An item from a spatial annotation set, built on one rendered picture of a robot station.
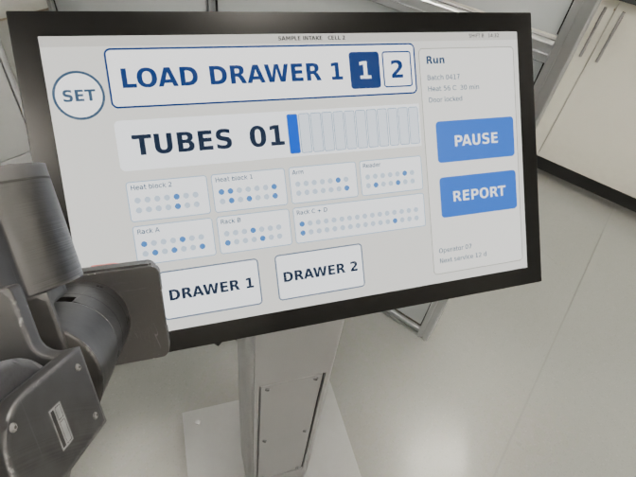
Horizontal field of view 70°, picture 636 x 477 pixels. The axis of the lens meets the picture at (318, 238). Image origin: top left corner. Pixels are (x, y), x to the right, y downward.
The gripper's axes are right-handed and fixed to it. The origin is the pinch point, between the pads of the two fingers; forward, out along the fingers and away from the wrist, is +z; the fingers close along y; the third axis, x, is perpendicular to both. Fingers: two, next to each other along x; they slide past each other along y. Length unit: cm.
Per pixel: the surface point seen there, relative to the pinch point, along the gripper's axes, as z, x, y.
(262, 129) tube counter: 2.6, -13.2, -15.3
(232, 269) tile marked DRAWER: 2.4, -0.2, -10.9
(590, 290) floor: 105, 48, -161
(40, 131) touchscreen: 2.4, -14.2, 3.6
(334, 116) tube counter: 2.7, -14.0, -22.7
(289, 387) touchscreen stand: 34.7, 28.3, -20.6
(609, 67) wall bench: 120, -43, -188
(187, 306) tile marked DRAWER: 2.4, 2.7, -6.3
